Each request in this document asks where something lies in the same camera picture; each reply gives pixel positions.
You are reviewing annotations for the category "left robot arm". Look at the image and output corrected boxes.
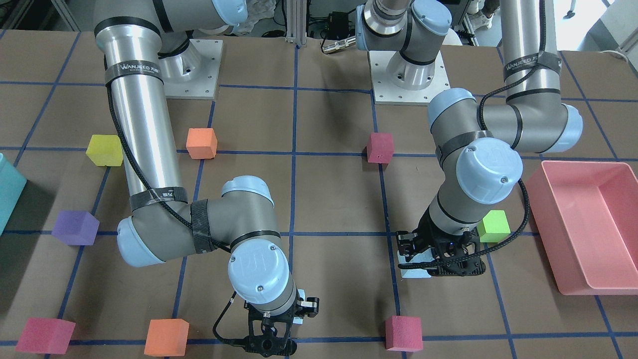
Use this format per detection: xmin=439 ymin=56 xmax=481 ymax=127
xmin=355 ymin=0 xmax=583 ymax=278

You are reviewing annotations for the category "green foam block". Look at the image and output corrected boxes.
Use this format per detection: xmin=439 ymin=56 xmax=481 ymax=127
xmin=477 ymin=210 xmax=511 ymax=243

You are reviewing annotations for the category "teal plastic bin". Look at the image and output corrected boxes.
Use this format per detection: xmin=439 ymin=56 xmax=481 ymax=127
xmin=0 ymin=153 xmax=27 ymax=234

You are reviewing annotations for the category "orange foam block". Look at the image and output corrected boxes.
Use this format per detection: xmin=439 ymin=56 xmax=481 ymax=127
xmin=185 ymin=129 xmax=217 ymax=160
xmin=144 ymin=319 xmax=189 ymax=357

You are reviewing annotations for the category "magenta foam block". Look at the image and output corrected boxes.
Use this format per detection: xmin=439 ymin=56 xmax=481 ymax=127
xmin=365 ymin=132 xmax=395 ymax=165

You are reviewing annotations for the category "yellow foam block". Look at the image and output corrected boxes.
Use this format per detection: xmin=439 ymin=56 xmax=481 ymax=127
xmin=86 ymin=134 xmax=123 ymax=167

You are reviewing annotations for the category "orange foam block near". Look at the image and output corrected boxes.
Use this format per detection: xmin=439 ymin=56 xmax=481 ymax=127
xmin=144 ymin=319 xmax=189 ymax=357

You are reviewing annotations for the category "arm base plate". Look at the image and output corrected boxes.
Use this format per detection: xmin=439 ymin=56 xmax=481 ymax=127
xmin=158 ymin=39 xmax=224 ymax=100
xmin=368 ymin=51 xmax=450 ymax=105

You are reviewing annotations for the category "orange foam block far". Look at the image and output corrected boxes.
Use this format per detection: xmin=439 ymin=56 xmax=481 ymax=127
xmin=185 ymin=129 xmax=217 ymax=160

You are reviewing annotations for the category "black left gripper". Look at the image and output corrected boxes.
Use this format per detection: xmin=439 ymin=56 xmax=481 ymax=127
xmin=396 ymin=209 xmax=486 ymax=277

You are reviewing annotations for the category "aluminium extrusion post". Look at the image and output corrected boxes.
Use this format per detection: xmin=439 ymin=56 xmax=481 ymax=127
xmin=285 ymin=0 xmax=308 ymax=48

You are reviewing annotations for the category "purple foam block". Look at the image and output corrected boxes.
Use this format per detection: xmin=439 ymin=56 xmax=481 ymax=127
xmin=52 ymin=210 xmax=100 ymax=246

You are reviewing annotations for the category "pink plastic bin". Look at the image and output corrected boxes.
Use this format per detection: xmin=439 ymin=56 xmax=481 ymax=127
xmin=527 ymin=161 xmax=638 ymax=295

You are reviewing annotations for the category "pink foam block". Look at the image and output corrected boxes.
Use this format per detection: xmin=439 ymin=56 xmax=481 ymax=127
xmin=385 ymin=316 xmax=423 ymax=352
xmin=14 ymin=318 xmax=76 ymax=355

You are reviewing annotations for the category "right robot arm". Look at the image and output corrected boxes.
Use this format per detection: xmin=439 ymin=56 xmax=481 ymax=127
xmin=94 ymin=0 xmax=319 ymax=357

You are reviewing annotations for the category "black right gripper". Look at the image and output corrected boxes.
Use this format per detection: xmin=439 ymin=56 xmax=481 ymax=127
xmin=243 ymin=289 xmax=319 ymax=357

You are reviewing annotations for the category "black electronics box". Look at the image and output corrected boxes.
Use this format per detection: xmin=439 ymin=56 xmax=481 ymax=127
xmin=326 ymin=11 xmax=349 ymax=39

